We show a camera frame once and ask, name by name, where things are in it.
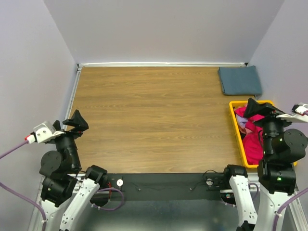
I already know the yellow plastic bin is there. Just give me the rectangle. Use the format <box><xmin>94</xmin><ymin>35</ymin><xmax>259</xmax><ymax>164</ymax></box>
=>
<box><xmin>228</xmin><ymin>100</ymin><xmax>298</xmax><ymax>168</ymax></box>

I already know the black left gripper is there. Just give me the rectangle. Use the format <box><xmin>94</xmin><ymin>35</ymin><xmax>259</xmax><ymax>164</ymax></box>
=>
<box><xmin>52</xmin><ymin>108</ymin><xmax>89</xmax><ymax>169</ymax></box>

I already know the aluminium front frame rail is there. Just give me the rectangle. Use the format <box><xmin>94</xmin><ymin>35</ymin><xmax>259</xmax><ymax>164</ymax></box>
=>
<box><xmin>38</xmin><ymin>171</ymin><xmax>300</xmax><ymax>195</ymax></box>

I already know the aluminium back table rail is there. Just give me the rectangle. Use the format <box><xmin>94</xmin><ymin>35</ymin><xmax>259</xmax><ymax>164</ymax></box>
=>
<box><xmin>77</xmin><ymin>62</ymin><xmax>246</xmax><ymax>67</ymax></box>

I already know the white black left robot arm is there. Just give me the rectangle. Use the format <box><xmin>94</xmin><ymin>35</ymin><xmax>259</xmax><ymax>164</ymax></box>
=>
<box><xmin>35</xmin><ymin>110</ymin><xmax>107</xmax><ymax>231</ymax></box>

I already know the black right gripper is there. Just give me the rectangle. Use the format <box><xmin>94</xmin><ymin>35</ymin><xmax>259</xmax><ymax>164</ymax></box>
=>
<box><xmin>244</xmin><ymin>96</ymin><xmax>301</xmax><ymax>157</ymax></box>

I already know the aluminium left table rail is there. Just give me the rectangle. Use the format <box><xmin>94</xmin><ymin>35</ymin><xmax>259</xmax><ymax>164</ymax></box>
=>
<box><xmin>64</xmin><ymin>64</ymin><xmax>82</xmax><ymax>119</ymax></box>

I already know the magenta t-shirt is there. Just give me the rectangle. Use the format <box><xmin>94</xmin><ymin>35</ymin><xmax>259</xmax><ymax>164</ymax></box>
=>
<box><xmin>234</xmin><ymin>106</ymin><xmax>264</xmax><ymax>165</ymax></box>

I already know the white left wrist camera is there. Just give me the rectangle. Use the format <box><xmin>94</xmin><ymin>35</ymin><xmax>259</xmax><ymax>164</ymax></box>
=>
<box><xmin>25</xmin><ymin>121</ymin><xmax>64</xmax><ymax>144</ymax></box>

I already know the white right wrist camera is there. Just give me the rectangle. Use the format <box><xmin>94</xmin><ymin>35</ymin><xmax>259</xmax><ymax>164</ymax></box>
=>
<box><xmin>283</xmin><ymin>103</ymin><xmax>308</xmax><ymax>123</ymax></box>

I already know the aluminium table rail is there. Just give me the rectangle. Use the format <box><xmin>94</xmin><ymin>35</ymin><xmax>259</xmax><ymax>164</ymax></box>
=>
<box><xmin>64</xmin><ymin>64</ymin><xmax>82</xmax><ymax>119</ymax></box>
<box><xmin>77</xmin><ymin>62</ymin><xmax>246</xmax><ymax>67</ymax></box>

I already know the lavender t-shirt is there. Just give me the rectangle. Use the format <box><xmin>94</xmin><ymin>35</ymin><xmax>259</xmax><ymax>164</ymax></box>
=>
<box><xmin>235</xmin><ymin>114</ymin><xmax>248</xmax><ymax>130</ymax></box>

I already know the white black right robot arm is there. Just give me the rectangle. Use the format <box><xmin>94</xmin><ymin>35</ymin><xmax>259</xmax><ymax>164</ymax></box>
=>
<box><xmin>221</xmin><ymin>98</ymin><xmax>308</xmax><ymax>231</ymax></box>

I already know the teal blue t-shirt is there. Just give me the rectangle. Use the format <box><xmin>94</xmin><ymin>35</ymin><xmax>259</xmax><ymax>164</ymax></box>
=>
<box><xmin>218</xmin><ymin>66</ymin><xmax>263</xmax><ymax>96</ymax></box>

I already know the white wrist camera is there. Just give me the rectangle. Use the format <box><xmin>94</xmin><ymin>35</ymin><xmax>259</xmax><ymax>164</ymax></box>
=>
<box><xmin>25</xmin><ymin>121</ymin><xmax>64</xmax><ymax>144</ymax></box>
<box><xmin>283</xmin><ymin>103</ymin><xmax>308</xmax><ymax>123</ymax></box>

